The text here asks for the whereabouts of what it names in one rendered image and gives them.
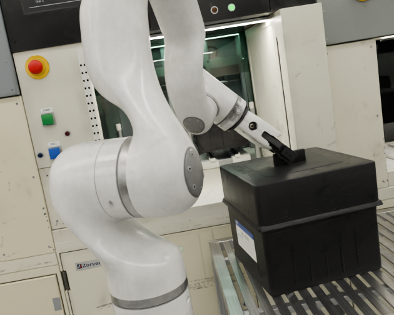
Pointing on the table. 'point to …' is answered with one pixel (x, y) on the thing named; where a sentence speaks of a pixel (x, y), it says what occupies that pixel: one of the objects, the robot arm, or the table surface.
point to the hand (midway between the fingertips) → (285, 154)
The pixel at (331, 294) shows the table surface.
